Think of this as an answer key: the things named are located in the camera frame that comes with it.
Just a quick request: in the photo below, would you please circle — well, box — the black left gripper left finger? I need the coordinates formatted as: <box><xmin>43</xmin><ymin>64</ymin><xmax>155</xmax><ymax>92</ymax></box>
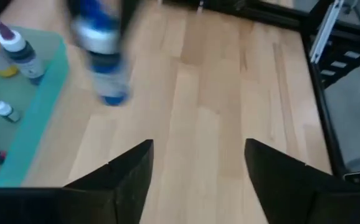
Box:
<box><xmin>0</xmin><ymin>139</ymin><xmax>154</xmax><ymax>224</ymax></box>

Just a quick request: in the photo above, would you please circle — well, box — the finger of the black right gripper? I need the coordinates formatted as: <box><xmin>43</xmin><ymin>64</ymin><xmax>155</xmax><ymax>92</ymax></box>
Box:
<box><xmin>66</xmin><ymin>0</ymin><xmax>81</xmax><ymax>22</ymax></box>
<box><xmin>119</xmin><ymin>0</ymin><xmax>140</xmax><ymax>37</ymax></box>

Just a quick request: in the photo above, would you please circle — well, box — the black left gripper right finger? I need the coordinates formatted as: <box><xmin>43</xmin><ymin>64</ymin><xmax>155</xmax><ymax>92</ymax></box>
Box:
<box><xmin>245</xmin><ymin>139</ymin><xmax>360</xmax><ymax>224</ymax></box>

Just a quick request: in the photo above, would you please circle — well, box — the large blue coloring bottle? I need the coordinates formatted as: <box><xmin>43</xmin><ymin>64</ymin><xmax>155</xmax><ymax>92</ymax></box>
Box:
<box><xmin>67</xmin><ymin>0</ymin><xmax>137</xmax><ymax>107</ymax></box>

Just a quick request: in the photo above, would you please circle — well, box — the large purple coloring bottle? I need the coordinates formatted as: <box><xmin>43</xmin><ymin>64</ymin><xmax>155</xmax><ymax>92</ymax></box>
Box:
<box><xmin>0</xmin><ymin>19</ymin><xmax>46</xmax><ymax>86</ymax></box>

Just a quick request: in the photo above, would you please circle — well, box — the teal plastic bin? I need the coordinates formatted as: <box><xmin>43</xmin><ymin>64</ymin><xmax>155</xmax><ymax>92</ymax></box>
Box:
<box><xmin>0</xmin><ymin>18</ymin><xmax>71</xmax><ymax>188</ymax></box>

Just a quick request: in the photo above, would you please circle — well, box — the black table-level camera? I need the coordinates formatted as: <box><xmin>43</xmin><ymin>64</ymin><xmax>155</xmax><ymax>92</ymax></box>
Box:
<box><xmin>342</xmin><ymin>170</ymin><xmax>360</xmax><ymax>194</ymax></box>

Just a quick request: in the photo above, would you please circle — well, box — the black aluminium table frame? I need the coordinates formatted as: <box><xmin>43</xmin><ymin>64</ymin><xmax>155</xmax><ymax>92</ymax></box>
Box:
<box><xmin>159</xmin><ymin>0</ymin><xmax>360</xmax><ymax>187</ymax></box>

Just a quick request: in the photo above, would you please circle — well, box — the silver metal bracket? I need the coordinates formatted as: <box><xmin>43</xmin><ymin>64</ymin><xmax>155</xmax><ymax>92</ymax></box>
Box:
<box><xmin>309</xmin><ymin>0</ymin><xmax>346</xmax><ymax>65</ymax></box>

